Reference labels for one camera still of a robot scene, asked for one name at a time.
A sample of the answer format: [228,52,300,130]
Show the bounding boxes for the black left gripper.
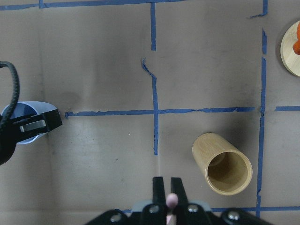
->
[0,109,62,165]

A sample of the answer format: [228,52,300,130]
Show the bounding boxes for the bamboo chopstick holder cup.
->
[192,133,253,196]

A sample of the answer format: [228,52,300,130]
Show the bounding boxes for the orange red mug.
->
[292,23,300,55]

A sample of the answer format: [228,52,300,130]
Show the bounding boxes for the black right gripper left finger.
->
[152,177,166,205]

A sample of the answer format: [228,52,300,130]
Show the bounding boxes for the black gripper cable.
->
[0,61,21,127]

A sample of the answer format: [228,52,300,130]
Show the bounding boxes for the wooden mug tree stand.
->
[280,21,300,77]

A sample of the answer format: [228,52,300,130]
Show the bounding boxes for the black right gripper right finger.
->
[171,177,188,206]

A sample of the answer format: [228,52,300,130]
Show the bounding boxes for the blue plastic cup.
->
[9,101,62,144]

